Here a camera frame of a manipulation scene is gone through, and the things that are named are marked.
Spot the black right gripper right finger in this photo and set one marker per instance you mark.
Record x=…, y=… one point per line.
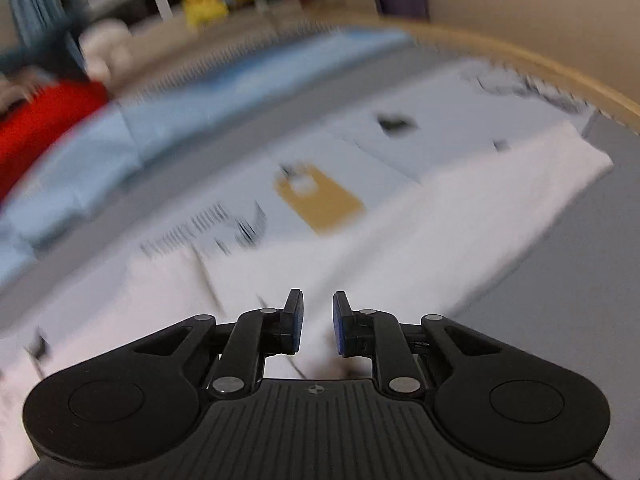
x=497, y=403

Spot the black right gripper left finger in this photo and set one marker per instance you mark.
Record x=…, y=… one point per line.
x=141, y=400

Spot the white t-shirt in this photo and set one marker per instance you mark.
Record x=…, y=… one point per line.
x=427, y=248

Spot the white folded clothes pile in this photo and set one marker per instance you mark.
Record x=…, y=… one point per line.
x=104, y=45

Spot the grey mattress cover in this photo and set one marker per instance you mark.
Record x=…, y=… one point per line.
x=573, y=298

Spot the light blue blanket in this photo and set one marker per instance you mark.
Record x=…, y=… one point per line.
x=74, y=178

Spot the red knitted garment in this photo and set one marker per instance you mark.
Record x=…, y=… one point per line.
x=31, y=128

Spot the printed light grey bed sheet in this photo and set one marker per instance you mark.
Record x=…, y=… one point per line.
x=374, y=131

